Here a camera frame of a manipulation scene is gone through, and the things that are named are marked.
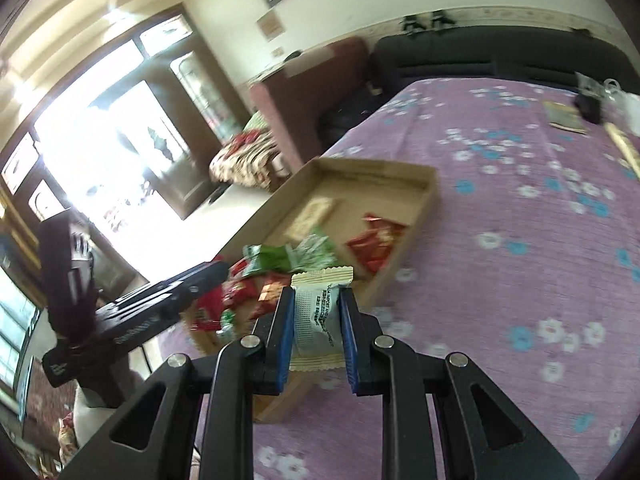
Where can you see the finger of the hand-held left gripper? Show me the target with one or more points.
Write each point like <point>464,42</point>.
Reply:
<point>200,282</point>

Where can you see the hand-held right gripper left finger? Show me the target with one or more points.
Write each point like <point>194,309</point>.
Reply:
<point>285,342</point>

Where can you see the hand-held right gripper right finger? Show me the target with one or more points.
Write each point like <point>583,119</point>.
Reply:
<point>348,345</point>

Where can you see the shiny red snack packet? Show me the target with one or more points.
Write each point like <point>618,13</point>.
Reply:
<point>235,290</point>

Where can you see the white serrated snack packet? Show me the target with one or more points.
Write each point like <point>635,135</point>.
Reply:
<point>317,320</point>

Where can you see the green white candy packet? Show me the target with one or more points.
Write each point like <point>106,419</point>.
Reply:
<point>227,321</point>

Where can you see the green snack packet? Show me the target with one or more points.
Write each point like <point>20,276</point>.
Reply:
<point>267,258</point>
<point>315,251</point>

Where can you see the beige snack packet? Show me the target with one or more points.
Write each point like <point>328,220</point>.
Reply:
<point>310,216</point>

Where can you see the shallow cardboard box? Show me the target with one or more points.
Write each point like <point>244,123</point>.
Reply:
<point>345,195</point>

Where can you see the red floral quilt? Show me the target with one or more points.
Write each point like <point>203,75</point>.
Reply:
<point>245,155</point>

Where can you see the purple floral blanket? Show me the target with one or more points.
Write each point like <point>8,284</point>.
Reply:
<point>500,285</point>

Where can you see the wooden glass door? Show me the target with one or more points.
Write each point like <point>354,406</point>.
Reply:
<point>200,100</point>

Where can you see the brown bedside cabinet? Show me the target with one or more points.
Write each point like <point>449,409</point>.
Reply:
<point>300,95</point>

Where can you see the green yellow book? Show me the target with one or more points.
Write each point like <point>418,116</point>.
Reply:
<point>565,117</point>

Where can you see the black sofa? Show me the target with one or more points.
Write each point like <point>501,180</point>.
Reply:
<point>475,50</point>

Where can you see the black clamp stand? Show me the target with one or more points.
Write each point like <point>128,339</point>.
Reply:
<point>442,18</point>
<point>412,22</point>

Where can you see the black pouch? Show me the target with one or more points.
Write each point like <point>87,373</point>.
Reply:
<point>589,107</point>

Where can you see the long gold box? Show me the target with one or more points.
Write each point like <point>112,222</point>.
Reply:
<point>625,147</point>

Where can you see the clear plastic bag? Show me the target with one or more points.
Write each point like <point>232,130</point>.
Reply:
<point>597,85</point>

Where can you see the white round container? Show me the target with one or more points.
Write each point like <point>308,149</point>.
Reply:
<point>629,112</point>

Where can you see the wall notice plate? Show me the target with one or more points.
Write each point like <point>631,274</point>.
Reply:
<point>270,26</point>

